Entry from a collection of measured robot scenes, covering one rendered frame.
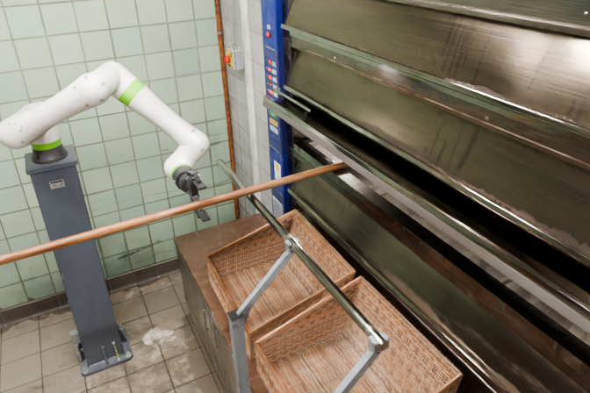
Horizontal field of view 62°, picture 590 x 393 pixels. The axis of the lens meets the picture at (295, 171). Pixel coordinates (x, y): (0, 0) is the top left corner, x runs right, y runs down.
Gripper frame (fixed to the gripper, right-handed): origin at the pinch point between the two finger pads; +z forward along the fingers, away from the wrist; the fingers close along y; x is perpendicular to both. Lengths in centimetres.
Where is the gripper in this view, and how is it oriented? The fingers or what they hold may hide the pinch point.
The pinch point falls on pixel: (204, 203)
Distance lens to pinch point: 184.9
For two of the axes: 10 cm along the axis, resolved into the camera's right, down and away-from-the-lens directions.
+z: 4.7, 3.9, -7.9
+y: 0.3, 8.9, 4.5
